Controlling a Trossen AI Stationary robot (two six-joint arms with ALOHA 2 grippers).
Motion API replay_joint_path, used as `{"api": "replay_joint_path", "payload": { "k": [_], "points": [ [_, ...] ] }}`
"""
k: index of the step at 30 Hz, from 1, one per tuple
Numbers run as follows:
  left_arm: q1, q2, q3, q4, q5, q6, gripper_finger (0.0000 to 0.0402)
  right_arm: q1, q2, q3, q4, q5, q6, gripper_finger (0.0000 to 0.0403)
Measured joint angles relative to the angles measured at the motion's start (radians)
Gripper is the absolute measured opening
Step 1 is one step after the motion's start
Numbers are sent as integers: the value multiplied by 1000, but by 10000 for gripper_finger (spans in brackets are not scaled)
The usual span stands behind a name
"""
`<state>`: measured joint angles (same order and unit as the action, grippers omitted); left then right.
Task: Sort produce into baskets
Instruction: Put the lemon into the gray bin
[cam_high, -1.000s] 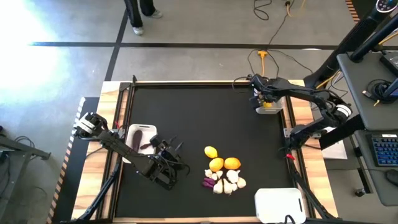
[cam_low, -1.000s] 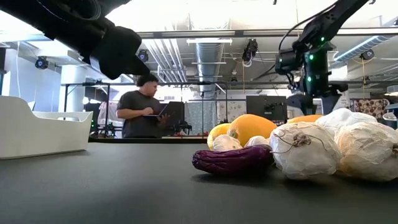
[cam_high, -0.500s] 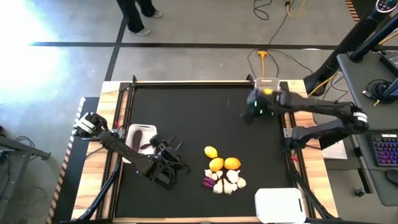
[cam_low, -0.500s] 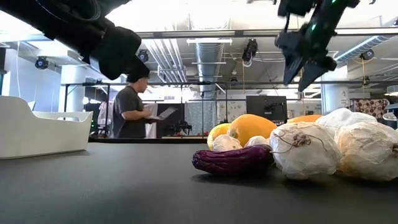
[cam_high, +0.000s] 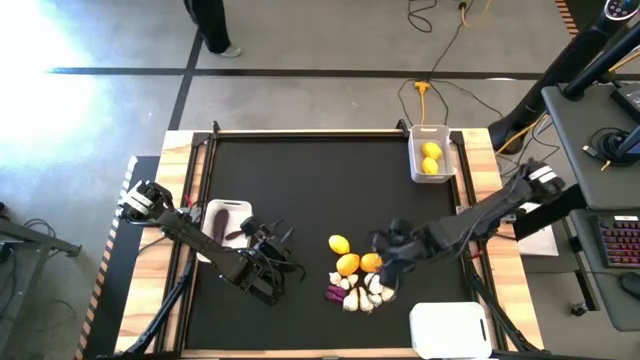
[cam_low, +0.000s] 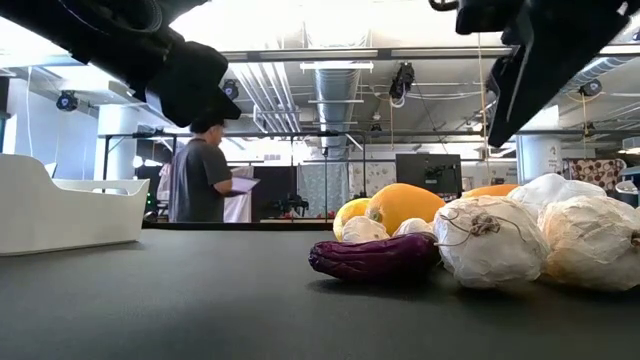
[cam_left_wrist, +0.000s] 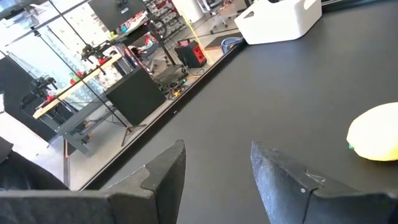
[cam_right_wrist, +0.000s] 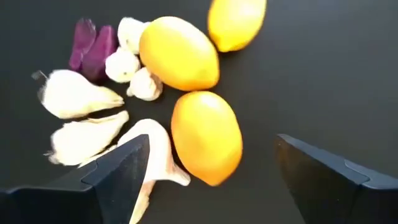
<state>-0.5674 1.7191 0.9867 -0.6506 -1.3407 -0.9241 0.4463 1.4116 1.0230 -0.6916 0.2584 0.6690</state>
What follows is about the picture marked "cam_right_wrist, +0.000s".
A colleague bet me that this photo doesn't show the large white garlic brown roots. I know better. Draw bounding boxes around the large white garlic brown roots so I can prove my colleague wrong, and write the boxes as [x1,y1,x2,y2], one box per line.
[30,68,126,120]

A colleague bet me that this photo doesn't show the large bright white garlic bulb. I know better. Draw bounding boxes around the large bright white garlic bulb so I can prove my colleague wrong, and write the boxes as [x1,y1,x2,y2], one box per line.
[77,118,192,224]

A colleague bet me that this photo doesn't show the large cream garlic bulb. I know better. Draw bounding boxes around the large cream garlic bulb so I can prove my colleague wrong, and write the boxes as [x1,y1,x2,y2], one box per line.
[45,110,130,167]

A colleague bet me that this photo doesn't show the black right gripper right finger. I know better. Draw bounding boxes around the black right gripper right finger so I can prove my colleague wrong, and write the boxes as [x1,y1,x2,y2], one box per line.
[275,134,398,224]

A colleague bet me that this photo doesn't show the pale yellow lemon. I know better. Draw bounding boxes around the pale yellow lemon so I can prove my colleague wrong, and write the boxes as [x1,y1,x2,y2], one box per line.
[207,0,268,53]

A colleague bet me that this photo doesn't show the large orange-yellow lemon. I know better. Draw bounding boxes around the large orange-yellow lemon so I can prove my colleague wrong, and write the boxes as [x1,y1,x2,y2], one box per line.
[139,16,221,92]

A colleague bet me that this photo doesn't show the small white garlic bulb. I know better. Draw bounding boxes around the small white garlic bulb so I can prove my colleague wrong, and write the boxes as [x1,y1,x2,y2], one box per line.
[104,47,141,84]
[126,66,164,102]
[117,16,150,55]

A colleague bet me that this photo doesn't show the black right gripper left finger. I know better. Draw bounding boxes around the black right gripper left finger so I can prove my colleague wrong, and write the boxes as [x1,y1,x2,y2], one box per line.
[0,134,150,224]

